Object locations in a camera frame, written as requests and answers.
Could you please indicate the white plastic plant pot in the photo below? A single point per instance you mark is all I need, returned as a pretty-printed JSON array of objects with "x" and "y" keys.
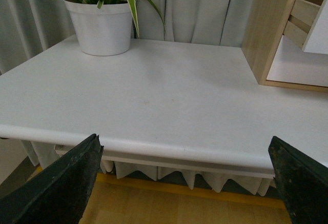
[{"x": 104, "y": 31}]

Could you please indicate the pale grey curtain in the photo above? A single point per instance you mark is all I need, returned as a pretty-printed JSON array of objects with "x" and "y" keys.
[{"x": 29, "y": 27}]

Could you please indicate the left gripper dark green right finger camera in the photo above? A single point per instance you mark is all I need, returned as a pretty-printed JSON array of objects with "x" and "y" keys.
[{"x": 301, "y": 183}]

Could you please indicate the left gripper dark green left finger camera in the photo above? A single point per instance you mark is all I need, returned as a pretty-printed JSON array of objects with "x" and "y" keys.
[{"x": 60, "y": 192}]

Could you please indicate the light wooden drawer cabinet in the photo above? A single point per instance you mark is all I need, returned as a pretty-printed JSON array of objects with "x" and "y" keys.
[{"x": 264, "y": 31}]

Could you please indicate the white drawer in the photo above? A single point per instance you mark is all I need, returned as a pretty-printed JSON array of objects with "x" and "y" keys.
[
  {"x": 292, "y": 65},
  {"x": 307, "y": 26}
]

